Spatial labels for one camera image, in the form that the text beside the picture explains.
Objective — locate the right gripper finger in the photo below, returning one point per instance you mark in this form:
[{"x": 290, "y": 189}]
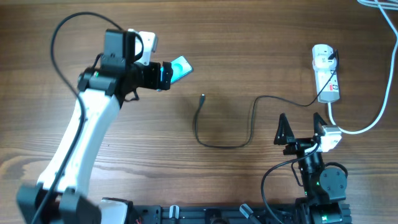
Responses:
[
  {"x": 318, "y": 123},
  {"x": 284, "y": 134}
]

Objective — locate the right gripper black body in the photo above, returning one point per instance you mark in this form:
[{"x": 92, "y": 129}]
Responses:
[{"x": 298, "y": 146}]

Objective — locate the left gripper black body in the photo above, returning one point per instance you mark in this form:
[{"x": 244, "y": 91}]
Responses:
[{"x": 147, "y": 76}]

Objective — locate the teal screen smartphone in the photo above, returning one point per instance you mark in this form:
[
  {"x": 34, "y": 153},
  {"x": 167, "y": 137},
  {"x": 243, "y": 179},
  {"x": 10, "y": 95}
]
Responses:
[{"x": 181, "y": 68}]

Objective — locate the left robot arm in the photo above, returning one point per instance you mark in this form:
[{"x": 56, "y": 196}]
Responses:
[{"x": 60, "y": 194}]

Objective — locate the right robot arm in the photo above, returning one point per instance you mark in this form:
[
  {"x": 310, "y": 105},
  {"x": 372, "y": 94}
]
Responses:
[{"x": 324, "y": 184}]

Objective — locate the white USB charger plug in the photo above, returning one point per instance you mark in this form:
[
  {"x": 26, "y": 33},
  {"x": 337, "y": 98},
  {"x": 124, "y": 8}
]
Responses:
[{"x": 324, "y": 62}]

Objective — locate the white power strip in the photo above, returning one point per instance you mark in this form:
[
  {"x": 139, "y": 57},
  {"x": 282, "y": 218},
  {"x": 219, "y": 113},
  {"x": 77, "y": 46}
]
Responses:
[{"x": 326, "y": 81}]

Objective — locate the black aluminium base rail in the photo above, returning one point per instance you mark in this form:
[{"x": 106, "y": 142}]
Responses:
[{"x": 243, "y": 214}]

